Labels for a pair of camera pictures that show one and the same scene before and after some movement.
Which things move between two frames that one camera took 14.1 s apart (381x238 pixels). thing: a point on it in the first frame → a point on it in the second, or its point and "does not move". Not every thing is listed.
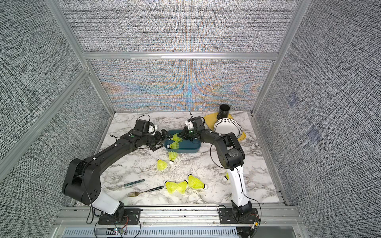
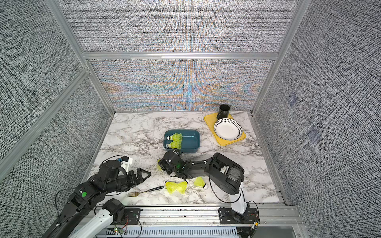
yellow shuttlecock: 174,145 does not move
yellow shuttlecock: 181,186 does not move
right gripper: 184,133 → 161,163
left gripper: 159,139 → 135,180
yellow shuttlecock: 175,138 does not move
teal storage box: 187,146 does not move
